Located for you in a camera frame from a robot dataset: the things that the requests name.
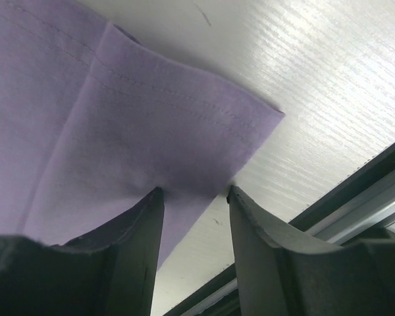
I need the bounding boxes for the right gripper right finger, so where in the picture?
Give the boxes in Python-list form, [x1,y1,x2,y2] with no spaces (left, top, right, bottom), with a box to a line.
[227,186,395,315]

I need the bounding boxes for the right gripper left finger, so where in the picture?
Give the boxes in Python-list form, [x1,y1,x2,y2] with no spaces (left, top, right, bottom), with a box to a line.
[0,188,164,315]

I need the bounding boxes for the purple t shirt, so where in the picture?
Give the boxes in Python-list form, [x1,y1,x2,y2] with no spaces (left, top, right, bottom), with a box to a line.
[0,1,283,262]

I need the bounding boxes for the aluminium front rail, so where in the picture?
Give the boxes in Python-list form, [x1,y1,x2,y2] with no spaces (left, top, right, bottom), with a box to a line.
[151,143,395,315]

